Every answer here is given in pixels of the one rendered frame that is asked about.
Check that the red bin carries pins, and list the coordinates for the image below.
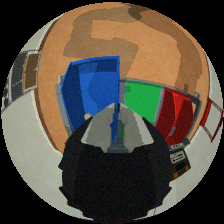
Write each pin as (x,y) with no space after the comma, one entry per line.
(182,113)

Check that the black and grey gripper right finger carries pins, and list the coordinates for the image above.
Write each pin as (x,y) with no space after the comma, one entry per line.
(139,132)

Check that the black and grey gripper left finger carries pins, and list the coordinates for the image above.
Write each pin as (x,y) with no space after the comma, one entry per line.
(95,131)

